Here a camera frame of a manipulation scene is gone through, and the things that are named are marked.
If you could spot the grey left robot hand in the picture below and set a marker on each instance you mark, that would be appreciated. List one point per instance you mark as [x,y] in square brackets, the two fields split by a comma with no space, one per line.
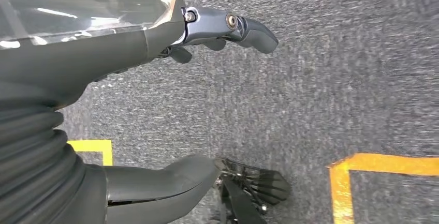
[85,51]

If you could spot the yellow floor tape mark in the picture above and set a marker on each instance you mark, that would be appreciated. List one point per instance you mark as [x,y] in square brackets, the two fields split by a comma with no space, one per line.
[92,145]
[384,164]

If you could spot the black robot foot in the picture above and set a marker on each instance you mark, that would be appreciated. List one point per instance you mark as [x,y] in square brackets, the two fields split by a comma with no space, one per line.
[271,184]

